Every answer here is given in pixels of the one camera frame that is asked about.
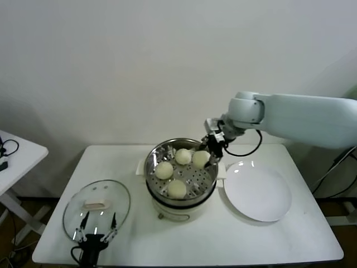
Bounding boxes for white steamed baozi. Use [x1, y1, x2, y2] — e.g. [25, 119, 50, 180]
[167, 179, 187, 199]
[155, 162, 174, 180]
[175, 148, 192, 166]
[191, 150, 212, 170]

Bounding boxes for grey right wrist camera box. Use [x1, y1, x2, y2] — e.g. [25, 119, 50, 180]
[205, 118, 224, 137]

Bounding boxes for round glass pot lid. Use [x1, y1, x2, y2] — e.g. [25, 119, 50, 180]
[62, 179, 132, 243]

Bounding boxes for cream electric cooker base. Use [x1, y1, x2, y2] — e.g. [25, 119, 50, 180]
[136, 158, 228, 223]

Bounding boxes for white round plate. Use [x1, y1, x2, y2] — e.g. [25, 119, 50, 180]
[223, 160, 293, 223]

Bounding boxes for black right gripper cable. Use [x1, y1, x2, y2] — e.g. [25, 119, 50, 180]
[223, 130, 263, 157]

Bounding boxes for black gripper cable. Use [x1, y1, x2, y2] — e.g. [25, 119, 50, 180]
[223, 130, 263, 157]
[70, 245, 83, 262]

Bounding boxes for white side table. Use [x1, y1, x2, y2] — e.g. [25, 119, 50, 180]
[0, 130, 50, 246]

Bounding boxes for perforated steel steamer basket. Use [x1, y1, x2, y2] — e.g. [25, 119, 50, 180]
[144, 137, 219, 208]

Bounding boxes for thin black looped cable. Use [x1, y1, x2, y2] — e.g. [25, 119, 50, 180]
[0, 139, 20, 159]

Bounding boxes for white table leg frame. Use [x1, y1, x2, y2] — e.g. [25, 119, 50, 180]
[325, 200, 354, 227]

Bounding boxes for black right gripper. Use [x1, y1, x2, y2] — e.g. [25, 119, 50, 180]
[199, 133, 225, 169]

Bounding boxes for black wall cables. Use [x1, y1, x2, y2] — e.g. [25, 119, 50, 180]
[311, 147, 357, 197]

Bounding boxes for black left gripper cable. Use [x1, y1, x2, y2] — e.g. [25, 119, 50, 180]
[70, 245, 83, 262]

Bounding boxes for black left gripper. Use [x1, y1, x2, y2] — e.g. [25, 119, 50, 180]
[73, 210, 118, 268]

